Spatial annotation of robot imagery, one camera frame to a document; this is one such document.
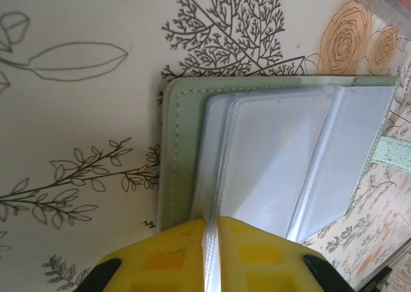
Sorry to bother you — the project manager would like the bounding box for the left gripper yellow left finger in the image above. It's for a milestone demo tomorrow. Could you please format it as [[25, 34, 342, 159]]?
[[75, 217, 208, 292]]

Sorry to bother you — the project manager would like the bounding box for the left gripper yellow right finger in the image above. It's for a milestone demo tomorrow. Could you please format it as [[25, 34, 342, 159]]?
[[217, 216, 357, 292]]

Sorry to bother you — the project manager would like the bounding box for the clear plastic tray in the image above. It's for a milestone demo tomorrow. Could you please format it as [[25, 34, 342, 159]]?
[[339, 0, 411, 42]]

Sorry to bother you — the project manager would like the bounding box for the floral tablecloth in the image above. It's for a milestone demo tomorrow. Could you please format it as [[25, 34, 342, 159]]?
[[0, 0, 411, 292]]

